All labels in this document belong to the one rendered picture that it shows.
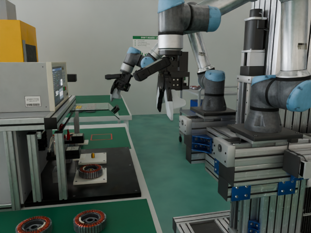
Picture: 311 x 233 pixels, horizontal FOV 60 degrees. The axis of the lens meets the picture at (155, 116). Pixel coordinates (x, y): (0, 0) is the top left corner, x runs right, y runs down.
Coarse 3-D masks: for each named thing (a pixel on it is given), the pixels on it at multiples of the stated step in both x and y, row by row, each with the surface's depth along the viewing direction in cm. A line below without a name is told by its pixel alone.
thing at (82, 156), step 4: (68, 148) 126; (72, 148) 126; (76, 148) 126; (80, 148) 130; (52, 152) 128; (68, 152) 123; (72, 152) 124; (76, 152) 124; (80, 152) 128; (48, 156) 123; (52, 156) 123; (68, 156) 124; (72, 156) 124; (76, 156) 124; (80, 156) 127; (84, 156) 127; (56, 164) 124
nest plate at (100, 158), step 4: (88, 156) 156; (96, 156) 156; (100, 156) 156; (104, 156) 156; (80, 160) 149; (84, 160) 149; (88, 160) 149; (92, 160) 149; (96, 160) 149; (100, 160) 149; (104, 160) 149; (80, 164) 146; (84, 164) 146
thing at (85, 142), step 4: (72, 136) 146; (76, 136) 147; (80, 136) 147; (64, 140) 147; (72, 140) 147; (76, 140) 147; (80, 140) 148; (84, 140) 153; (64, 144) 147; (80, 144) 148; (84, 144) 149
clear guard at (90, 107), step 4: (76, 104) 162; (80, 104) 162; (84, 104) 162; (88, 104) 162; (92, 104) 162; (96, 104) 162; (100, 104) 162; (104, 104) 162; (108, 104) 162; (72, 108) 150; (80, 108) 150; (84, 108) 150; (88, 108) 150; (92, 108) 150; (96, 108) 150; (100, 108) 150; (104, 108) 150; (108, 108) 150; (112, 108) 163; (112, 112) 148; (116, 116) 148
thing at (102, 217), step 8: (80, 216) 95; (88, 216) 98; (96, 216) 97; (104, 216) 95; (80, 224) 90; (88, 224) 90; (96, 224) 91; (104, 224) 93; (80, 232) 90; (88, 232) 90; (96, 232) 90
